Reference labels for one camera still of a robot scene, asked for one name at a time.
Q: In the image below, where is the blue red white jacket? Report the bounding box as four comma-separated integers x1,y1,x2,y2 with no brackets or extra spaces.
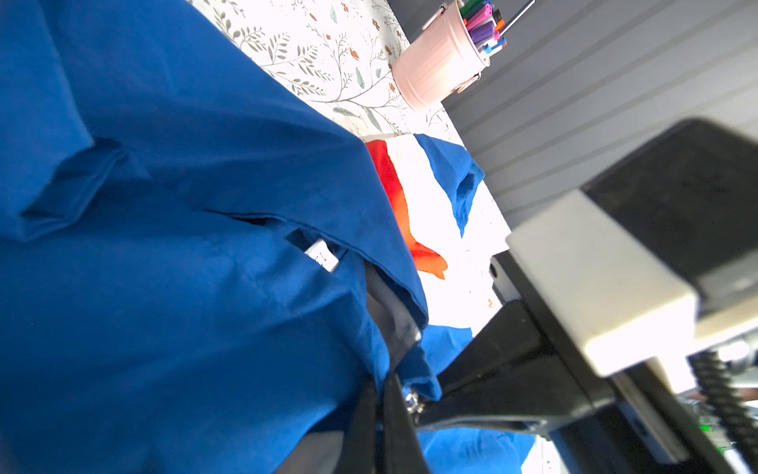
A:
0,0,537,474

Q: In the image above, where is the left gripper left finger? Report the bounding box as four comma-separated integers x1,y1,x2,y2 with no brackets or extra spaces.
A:
334,380,377,474

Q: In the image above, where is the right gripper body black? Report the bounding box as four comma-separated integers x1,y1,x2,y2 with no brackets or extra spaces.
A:
415,251,675,473

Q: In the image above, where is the floral table mat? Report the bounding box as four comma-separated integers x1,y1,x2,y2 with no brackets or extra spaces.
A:
188,0,564,474

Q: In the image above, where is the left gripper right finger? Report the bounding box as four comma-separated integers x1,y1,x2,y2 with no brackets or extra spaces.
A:
381,373,430,474

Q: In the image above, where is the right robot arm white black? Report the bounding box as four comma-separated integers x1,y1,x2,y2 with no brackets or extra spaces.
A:
414,118,757,473

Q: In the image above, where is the pink pen cup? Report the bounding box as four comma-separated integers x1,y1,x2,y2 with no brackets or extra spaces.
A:
392,1,535,113

